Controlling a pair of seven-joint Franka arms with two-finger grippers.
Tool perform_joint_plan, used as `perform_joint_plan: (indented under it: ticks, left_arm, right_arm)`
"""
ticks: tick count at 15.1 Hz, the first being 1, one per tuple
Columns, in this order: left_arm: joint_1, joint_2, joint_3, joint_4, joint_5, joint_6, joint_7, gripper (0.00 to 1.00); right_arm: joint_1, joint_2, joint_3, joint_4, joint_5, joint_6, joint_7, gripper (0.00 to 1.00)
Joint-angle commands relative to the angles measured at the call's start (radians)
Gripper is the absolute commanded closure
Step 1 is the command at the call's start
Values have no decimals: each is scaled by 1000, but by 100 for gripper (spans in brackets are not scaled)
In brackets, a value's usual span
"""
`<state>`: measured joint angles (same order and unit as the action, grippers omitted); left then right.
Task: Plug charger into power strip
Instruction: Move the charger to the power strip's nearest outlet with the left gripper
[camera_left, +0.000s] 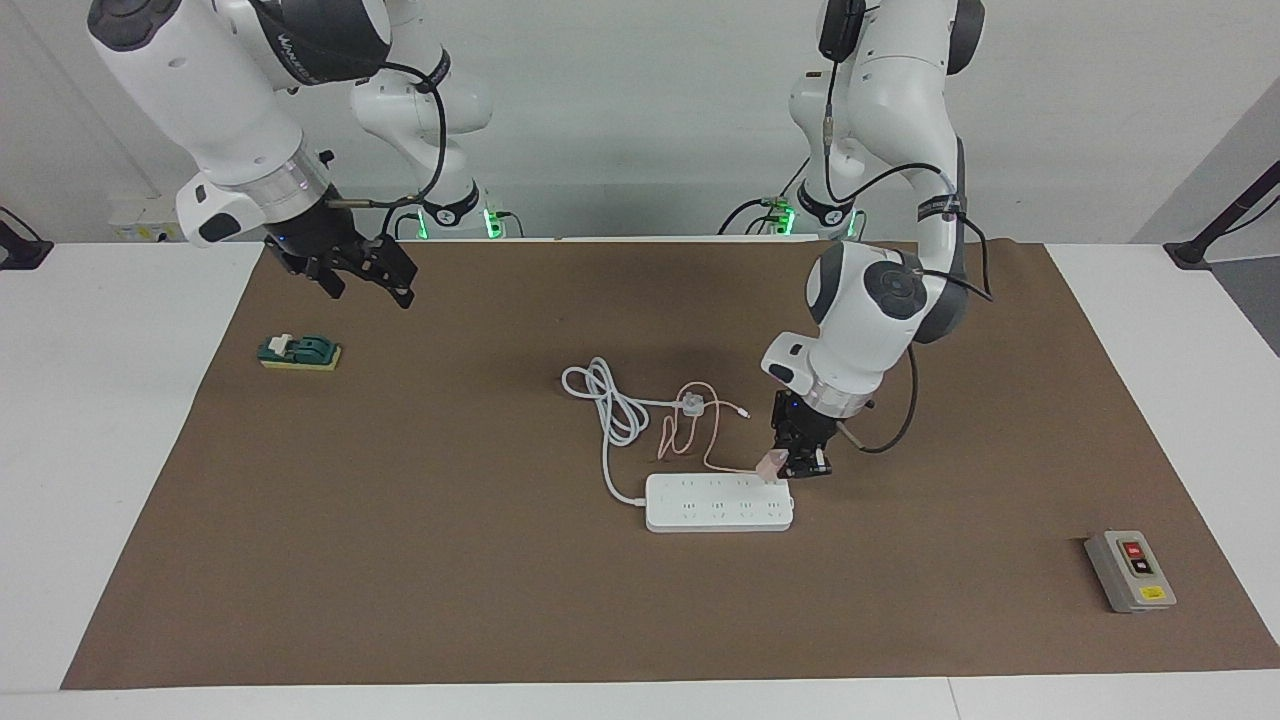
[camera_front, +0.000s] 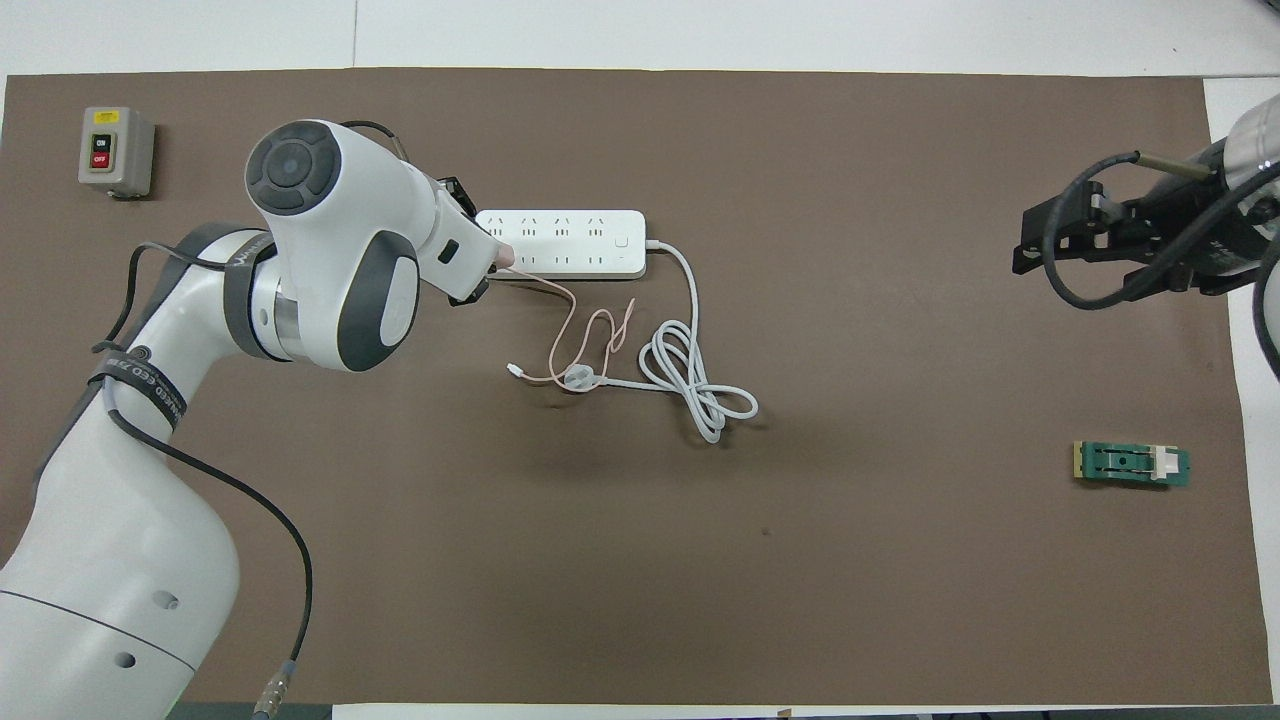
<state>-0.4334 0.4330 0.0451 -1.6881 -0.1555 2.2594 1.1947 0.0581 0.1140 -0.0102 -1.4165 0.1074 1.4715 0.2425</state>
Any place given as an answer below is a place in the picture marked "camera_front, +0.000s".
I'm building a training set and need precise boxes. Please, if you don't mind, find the white power strip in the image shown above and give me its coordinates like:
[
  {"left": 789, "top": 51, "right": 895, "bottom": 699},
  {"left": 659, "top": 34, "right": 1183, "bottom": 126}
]
[{"left": 475, "top": 208, "right": 648, "bottom": 280}]

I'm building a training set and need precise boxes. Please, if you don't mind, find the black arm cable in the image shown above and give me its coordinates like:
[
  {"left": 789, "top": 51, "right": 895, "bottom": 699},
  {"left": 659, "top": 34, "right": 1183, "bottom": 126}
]
[
  {"left": 1042, "top": 150, "right": 1280, "bottom": 383},
  {"left": 92, "top": 120, "right": 413, "bottom": 720}
]

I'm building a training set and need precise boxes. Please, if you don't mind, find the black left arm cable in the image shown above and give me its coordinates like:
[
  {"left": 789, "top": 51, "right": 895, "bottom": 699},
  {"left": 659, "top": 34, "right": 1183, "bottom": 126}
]
[{"left": 92, "top": 120, "right": 413, "bottom": 720}]

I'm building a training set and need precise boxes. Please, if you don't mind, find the green knife switch block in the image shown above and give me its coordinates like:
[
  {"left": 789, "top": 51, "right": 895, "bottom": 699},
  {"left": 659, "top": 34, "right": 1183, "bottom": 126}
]
[{"left": 1073, "top": 440, "right": 1191, "bottom": 490}]

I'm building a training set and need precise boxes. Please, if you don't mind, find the white power strip cord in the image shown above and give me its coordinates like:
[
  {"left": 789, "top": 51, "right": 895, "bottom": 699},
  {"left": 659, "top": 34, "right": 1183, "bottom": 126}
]
[{"left": 563, "top": 238, "right": 759, "bottom": 444}]

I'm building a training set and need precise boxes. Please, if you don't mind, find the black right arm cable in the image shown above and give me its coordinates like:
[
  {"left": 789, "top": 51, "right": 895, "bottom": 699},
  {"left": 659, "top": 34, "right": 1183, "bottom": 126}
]
[{"left": 1042, "top": 150, "right": 1280, "bottom": 383}]

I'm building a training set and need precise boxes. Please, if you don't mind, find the grey on-off switch box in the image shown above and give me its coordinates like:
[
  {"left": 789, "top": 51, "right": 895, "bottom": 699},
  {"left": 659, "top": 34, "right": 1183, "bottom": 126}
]
[{"left": 78, "top": 106, "right": 156, "bottom": 199}]

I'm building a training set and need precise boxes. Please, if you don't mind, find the pink charging cable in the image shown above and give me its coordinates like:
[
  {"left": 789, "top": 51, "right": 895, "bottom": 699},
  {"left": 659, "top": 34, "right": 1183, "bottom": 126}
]
[{"left": 507, "top": 266, "right": 638, "bottom": 391}]

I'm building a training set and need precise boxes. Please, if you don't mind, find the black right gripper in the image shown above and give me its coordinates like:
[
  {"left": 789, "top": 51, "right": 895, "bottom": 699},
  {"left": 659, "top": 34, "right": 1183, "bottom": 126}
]
[{"left": 1012, "top": 150, "right": 1266, "bottom": 296}]

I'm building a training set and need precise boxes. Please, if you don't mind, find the brown table mat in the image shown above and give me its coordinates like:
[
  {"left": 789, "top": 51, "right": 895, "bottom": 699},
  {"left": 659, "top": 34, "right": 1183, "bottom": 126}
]
[{"left": 0, "top": 68, "right": 1273, "bottom": 706}]

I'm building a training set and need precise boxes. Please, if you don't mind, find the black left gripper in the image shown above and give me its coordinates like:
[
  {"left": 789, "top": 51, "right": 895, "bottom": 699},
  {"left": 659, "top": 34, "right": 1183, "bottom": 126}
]
[{"left": 440, "top": 177, "right": 498, "bottom": 307}]

